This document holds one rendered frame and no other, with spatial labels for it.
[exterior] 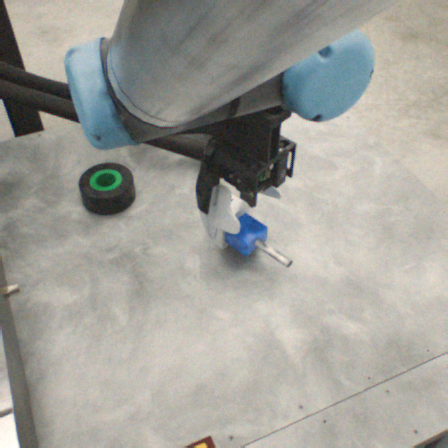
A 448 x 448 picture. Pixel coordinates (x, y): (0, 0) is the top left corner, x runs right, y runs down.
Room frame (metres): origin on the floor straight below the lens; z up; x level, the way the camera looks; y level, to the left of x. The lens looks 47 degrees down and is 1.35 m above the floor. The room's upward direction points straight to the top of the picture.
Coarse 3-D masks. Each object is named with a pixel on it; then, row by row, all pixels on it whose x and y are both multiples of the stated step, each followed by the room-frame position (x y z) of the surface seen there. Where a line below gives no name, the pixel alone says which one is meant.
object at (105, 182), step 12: (96, 168) 0.60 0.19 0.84; (108, 168) 0.60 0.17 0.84; (120, 168) 0.60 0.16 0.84; (84, 180) 0.57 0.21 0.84; (96, 180) 0.57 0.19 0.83; (108, 180) 0.59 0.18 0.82; (120, 180) 0.57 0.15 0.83; (132, 180) 0.57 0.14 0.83; (84, 192) 0.54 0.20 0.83; (96, 192) 0.54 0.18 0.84; (108, 192) 0.54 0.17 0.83; (120, 192) 0.54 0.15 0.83; (132, 192) 0.56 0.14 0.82; (84, 204) 0.55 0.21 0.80; (96, 204) 0.53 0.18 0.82; (108, 204) 0.53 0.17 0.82; (120, 204) 0.54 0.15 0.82
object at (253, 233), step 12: (240, 204) 0.50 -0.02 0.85; (240, 216) 0.49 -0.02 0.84; (252, 228) 0.47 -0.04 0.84; (264, 228) 0.47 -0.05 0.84; (216, 240) 0.47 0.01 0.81; (228, 240) 0.46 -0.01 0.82; (240, 240) 0.45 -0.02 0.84; (252, 240) 0.45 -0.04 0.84; (264, 240) 0.47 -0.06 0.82; (276, 252) 0.43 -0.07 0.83; (288, 264) 0.42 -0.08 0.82
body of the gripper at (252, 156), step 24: (240, 120) 0.44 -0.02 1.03; (264, 120) 0.43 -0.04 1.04; (216, 144) 0.47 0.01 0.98; (240, 144) 0.46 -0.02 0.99; (264, 144) 0.43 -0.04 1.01; (288, 144) 0.47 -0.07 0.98; (216, 168) 0.46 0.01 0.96; (240, 168) 0.43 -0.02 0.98; (264, 168) 0.43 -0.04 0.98; (288, 168) 0.47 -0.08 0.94
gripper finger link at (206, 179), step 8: (208, 160) 0.47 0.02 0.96; (208, 168) 0.46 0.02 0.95; (200, 176) 0.46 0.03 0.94; (208, 176) 0.45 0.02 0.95; (216, 176) 0.47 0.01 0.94; (200, 184) 0.45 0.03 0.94; (208, 184) 0.45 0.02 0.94; (216, 184) 0.46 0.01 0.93; (200, 192) 0.45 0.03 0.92; (208, 192) 0.45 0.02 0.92; (200, 200) 0.45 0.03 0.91; (208, 200) 0.45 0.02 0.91; (200, 208) 0.45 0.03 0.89; (208, 208) 0.45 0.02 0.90
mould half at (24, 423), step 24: (0, 264) 0.43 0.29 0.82; (0, 288) 0.36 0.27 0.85; (0, 312) 0.32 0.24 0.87; (0, 336) 0.28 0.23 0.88; (0, 360) 0.25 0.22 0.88; (0, 384) 0.23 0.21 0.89; (24, 384) 0.26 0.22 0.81; (0, 408) 0.20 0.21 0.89; (24, 408) 0.22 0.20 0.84; (0, 432) 0.18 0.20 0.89; (24, 432) 0.19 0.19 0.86
